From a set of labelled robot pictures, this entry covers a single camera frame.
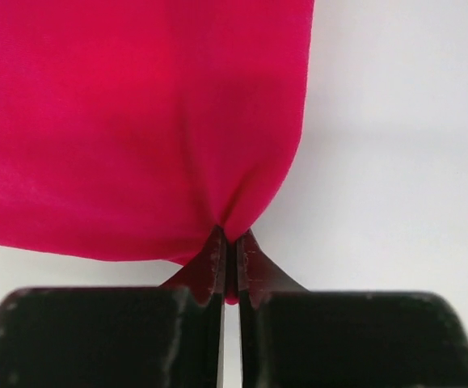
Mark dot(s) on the crimson red t shirt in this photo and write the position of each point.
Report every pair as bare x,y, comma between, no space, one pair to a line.
130,129

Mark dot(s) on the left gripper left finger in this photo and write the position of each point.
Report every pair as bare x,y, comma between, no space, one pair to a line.
195,353

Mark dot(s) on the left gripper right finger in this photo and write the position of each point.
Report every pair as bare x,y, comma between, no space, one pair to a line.
257,278

